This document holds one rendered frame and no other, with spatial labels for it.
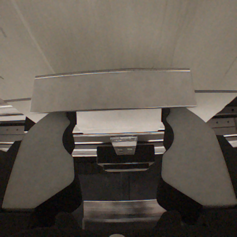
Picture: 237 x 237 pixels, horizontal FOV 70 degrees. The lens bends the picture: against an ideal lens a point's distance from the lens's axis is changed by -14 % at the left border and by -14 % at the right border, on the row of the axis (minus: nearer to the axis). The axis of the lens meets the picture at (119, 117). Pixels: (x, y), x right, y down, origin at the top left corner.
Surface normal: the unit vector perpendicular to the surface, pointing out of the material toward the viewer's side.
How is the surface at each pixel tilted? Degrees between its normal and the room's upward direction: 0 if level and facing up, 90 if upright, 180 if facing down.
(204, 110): 0
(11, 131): 90
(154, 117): 0
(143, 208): 90
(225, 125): 90
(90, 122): 0
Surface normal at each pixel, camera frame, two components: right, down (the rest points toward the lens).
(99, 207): -0.05, -0.31
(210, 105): 0.03, 0.95
